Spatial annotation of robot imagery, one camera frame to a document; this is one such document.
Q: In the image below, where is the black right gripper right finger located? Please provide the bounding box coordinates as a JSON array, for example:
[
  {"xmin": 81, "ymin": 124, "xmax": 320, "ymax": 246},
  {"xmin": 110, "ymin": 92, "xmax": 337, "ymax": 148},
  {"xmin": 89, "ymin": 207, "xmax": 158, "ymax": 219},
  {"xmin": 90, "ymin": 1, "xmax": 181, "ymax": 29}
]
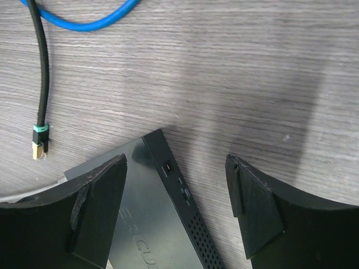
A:
[{"xmin": 225, "ymin": 155, "xmax": 358, "ymax": 268}]

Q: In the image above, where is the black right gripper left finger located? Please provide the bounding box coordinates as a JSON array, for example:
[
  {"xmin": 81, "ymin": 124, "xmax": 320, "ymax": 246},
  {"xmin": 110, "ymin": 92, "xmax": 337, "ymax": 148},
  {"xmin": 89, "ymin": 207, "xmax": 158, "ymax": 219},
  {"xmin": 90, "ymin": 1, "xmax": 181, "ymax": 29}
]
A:
[{"xmin": 1, "ymin": 154, "xmax": 127, "ymax": 268}]

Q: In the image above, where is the grey ethernet cable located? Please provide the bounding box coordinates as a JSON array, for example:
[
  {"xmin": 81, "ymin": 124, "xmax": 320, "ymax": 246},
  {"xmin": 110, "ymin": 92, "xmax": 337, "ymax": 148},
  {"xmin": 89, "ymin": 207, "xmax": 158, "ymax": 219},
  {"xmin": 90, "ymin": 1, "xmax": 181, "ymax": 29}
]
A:
[{"xmin": 0, "ymin": 180, "xmax": 67, "ymax": 204}]

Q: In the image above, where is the black network switch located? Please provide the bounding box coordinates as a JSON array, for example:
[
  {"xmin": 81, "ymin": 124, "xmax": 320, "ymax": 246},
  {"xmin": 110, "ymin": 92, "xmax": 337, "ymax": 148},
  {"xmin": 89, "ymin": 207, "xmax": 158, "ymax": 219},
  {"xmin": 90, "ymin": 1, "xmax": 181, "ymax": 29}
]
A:
[{"xmin": 65, "ymin": 129, "xmax": 225, "ymax": 269}]

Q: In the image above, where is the blue ethernet cable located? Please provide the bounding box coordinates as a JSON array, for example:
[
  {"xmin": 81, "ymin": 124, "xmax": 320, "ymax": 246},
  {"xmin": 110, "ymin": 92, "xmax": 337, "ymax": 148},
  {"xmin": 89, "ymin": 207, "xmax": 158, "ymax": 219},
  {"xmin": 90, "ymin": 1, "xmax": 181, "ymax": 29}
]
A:
[{"xmin": 19, "ymin": 0, "xmax": 140, "ymax": 33}]

